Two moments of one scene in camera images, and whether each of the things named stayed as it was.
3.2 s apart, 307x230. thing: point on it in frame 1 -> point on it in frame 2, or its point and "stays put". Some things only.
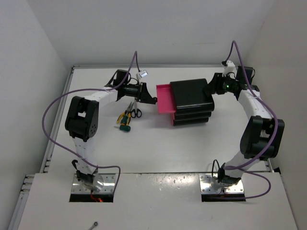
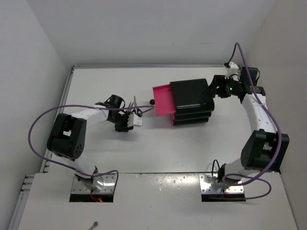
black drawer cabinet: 193,102 stays put
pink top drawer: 165,103 stays put
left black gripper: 144,97 -> 124,127
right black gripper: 215,86 stays put
